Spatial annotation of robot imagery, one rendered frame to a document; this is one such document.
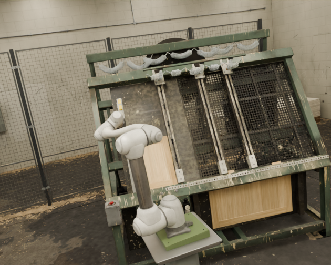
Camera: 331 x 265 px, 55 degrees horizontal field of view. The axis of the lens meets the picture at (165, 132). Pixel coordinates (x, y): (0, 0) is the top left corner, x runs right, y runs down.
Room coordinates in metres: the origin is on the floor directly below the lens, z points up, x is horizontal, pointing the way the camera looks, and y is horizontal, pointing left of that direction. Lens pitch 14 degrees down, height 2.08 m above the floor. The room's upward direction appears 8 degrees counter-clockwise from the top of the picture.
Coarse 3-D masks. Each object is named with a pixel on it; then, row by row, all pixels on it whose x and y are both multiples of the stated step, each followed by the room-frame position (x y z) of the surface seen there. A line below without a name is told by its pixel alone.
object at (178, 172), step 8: (152, 72) 3.27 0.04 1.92; (160, 72) 3.13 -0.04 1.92; (160, 80) 3.23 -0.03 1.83; (160, 88) 3.23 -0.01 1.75; (160, 96) 3.18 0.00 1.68; (160, 104) 3.17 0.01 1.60; (168, 112) 3.09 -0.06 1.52; (168, 120) 3.07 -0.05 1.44; (168, 128) 3.00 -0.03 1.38; (168, 136) 2.96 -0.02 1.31; (176, 152) 2.88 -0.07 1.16; (176, 160) 2.85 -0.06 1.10; (176, 168) 2.80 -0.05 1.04; (176, 176) 2.81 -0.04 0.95
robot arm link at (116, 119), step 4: (116, 112) 2.55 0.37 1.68; (112, 116) 2.52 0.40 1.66; (116, 116) 2.52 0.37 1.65; (120, 116) 2.53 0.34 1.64; (108, 120) 2.56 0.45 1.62; (112, 120) 2.53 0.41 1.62; (116, 120) 2.52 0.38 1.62; (120, 120) 2.55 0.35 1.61; (112, 124) 2.54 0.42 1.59; (116, 124) 2.54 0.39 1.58; (120, 124) 2.59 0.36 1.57
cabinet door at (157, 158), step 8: (152, 144) 2.97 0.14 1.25; (160, 144) 2.97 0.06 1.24; (168, 144) 2.97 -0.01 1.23; (144, 152) 2.92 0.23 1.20; (152, 152) 2.93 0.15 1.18; (160, 152) 2.93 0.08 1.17; (168, 152) 2.93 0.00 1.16; (144, 160) 2.88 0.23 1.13; (152, 160) 2.89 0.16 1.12; (160, 160) 2.89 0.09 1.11; (168, 160) 2.89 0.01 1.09; (152, 168) 2.85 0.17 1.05; (160, 168) 2.85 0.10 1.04; (168, 168) 2.85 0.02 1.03; (152, 176) 2.81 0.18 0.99; (160, 176) 2.81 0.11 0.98; (168, 176) 2.81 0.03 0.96; (152, 184) 2.76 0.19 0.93; (160, 184) 2.77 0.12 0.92; (168, 184) 2.77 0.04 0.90
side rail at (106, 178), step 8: (96, 96) 3.19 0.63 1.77; (96, 104) 3.13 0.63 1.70; (96, 112) 3.09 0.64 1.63; (96, 120) 3.04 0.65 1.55; (96, 128) 3.00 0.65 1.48; (104, 144) 2.97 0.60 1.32; (104, 152) 2.88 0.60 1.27; (104, 160) 2.84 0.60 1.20; (104, 168) 2.80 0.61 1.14; (104, 176) 2.76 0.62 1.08; (104, 184) 2.72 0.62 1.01
